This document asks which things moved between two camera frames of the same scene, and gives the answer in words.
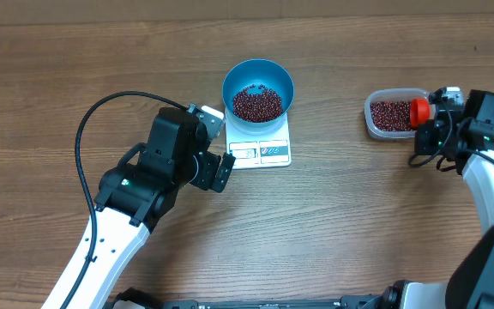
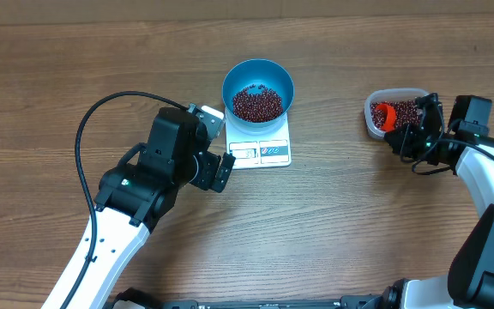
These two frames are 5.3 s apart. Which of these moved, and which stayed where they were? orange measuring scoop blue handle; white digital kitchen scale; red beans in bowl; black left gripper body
Moved: orange measuring scoop blue handle
Stayed: red beans in bowl; black left gripper body; white digital kitchen scale
